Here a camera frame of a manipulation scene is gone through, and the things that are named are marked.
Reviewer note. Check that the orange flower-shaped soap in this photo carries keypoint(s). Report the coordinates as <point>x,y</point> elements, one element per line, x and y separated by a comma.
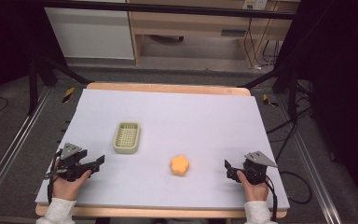
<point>179,165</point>

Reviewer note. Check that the person's left hand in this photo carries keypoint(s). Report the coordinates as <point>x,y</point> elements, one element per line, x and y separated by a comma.
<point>67,186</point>

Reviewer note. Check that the person's right hand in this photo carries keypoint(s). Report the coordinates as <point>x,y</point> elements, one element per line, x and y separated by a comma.
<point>254,189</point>

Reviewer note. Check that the metal floor rail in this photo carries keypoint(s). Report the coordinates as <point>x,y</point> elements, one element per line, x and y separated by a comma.
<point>11,149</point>
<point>312,174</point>

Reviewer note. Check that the white foam table mat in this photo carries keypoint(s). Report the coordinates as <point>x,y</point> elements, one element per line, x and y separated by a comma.
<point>180,124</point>

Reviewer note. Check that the wooden table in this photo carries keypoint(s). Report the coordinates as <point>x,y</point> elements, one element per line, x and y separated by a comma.
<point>167,88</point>

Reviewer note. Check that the black horizontal frame bar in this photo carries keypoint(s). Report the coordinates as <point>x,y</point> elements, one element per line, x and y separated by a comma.
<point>167,8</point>

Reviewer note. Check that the yellow black floor tape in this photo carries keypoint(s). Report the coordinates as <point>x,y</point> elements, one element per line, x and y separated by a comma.
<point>269,101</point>
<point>68,95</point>

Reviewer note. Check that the white power strip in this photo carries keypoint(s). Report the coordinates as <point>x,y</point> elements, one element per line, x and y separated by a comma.
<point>254,4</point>

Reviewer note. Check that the black metal stand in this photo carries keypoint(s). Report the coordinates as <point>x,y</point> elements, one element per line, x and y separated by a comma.
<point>33,84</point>
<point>287,81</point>

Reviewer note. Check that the white cabinet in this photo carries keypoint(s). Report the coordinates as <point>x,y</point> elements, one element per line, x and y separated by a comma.
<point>93,34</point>

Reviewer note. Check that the pale green soap dish basket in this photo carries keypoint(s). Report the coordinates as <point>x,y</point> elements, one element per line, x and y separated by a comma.
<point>126,137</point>

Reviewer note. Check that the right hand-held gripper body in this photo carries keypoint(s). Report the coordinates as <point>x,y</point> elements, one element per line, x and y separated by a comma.
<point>256,168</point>

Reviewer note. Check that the wooden desk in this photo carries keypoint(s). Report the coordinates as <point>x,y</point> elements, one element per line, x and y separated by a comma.
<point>192,23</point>

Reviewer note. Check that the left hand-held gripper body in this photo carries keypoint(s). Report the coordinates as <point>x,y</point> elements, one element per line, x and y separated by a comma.
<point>71,161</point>

